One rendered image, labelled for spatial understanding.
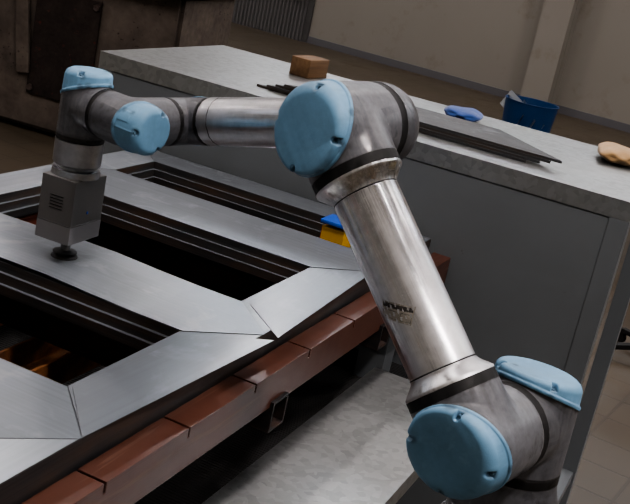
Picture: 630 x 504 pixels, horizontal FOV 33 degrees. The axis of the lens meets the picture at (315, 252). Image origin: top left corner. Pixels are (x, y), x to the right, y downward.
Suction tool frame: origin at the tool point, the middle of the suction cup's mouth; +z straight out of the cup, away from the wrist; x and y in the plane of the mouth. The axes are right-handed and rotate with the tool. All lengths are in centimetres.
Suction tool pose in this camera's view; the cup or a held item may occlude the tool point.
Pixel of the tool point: (63, 263)
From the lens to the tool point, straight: 177.3
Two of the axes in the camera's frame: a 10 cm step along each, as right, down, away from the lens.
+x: 9.0, 2.9, -3.2
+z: -2.0, 9.4, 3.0
